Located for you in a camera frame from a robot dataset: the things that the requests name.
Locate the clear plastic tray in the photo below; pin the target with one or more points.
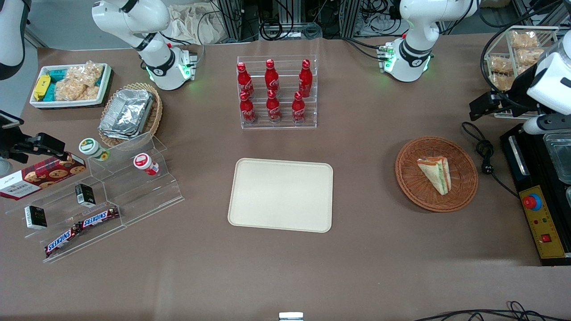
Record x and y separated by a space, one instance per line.
560 156

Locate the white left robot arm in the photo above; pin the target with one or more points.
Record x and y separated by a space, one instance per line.
417 49

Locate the clear acrylic step shelf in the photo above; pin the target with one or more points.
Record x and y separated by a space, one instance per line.
134 196

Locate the triangle sandwich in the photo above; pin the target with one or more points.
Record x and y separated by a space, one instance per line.
436 174

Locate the green lid cup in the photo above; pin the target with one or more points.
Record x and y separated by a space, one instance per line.
92 148

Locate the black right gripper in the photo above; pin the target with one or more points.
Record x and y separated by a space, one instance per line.
10 146

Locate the clear bag of rice crackers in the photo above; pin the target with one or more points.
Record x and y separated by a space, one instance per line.
89 73
73 90

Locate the teal snack pack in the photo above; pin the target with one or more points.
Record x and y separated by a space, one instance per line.
50 92
57 75

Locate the red cola bottle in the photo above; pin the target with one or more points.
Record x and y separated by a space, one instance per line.
273 109
244 80
305 78
298 110
247 111
271 76

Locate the yellow snack pack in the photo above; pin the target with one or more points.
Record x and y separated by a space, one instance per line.
42 87

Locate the beige rectangular tray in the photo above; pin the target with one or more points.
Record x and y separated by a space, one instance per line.
281 194

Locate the red lid cup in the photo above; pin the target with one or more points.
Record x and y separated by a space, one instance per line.
145 163

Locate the bag of fried snacks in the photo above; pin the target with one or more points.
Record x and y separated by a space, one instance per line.
500 81
524 39
528 57
500 65

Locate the black control box yellow panel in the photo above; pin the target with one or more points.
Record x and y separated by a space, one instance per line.
542 232

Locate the red emergency stop button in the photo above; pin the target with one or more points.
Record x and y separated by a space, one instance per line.
531 202

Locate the clear acrylic snack container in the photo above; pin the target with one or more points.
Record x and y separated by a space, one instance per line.
508 53

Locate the stack of foil trays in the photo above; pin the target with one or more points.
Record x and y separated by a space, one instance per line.
127 113

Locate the small black box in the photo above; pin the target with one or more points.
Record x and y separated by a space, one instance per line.
84 195
35 217

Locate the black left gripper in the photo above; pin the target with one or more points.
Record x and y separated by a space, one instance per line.
520 88

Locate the white rectangular bin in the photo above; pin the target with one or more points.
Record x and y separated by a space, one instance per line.
40 103

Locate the clear acrylic bottle rack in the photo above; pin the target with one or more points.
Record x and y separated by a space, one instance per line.
285 125

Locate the Snickers chocolate bar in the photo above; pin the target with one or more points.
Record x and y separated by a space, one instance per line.
100 217
61 241

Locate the beige cloth bag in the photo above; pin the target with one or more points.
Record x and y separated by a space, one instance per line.
196 24

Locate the red cookie box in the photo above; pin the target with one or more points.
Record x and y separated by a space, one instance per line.
40 178

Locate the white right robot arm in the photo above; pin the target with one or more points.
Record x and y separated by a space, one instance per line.
151 26

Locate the round brown wicker basket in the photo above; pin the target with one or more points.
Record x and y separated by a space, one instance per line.
412 183

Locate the oval light wicker basket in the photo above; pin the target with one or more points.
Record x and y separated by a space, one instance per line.
155 113

